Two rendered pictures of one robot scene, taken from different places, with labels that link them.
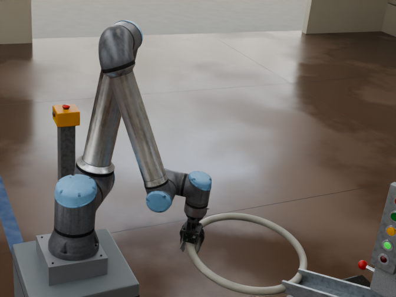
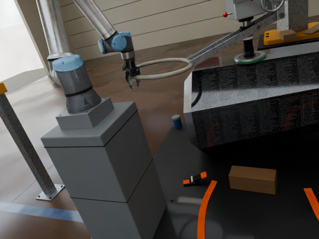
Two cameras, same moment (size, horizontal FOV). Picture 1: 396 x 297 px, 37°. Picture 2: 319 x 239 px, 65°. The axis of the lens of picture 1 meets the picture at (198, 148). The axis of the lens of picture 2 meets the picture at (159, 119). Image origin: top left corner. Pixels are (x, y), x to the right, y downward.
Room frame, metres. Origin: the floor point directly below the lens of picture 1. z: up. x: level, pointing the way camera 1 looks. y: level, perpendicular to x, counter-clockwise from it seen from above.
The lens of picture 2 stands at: (0.54, 0.90, 1.34)
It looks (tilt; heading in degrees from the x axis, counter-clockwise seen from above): 25 degrees down; 325
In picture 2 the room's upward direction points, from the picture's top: 15 degrees counter-clockwise
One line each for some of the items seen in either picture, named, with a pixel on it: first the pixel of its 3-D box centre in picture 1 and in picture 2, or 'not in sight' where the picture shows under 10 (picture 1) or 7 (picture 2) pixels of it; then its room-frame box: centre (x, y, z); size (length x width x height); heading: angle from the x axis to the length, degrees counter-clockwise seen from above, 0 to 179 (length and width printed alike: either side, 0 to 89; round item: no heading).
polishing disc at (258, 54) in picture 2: not in sight; (249, 56); (1.56, -0.73, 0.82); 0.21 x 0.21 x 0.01
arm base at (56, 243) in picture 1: (73, 235); (81, 97); (1.86, 0.43, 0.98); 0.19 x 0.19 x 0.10
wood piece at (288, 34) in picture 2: not in sight; (287, 34); (1.58, -1.38, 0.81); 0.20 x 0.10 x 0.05; 125
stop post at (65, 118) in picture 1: (66, 197); (24, 144); (2.84, 0.71, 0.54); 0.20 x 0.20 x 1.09; 27
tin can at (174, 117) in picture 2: not in sight; (176, 121); (2.54, -0.74, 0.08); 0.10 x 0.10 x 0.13
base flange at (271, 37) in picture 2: not in sight; (292, 32); (1.65, -1.63, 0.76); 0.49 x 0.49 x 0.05; 27
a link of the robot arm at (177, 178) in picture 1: (169, 182); (109, 44); (1.99, 0.10, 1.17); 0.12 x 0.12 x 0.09; 82
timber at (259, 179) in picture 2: not in sight; (252, 179); (1.36, -0.32, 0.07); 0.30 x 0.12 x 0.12; 21
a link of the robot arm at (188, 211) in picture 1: (196, 208); (128, 54); (1.99, -0.02, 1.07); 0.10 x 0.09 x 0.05; 80
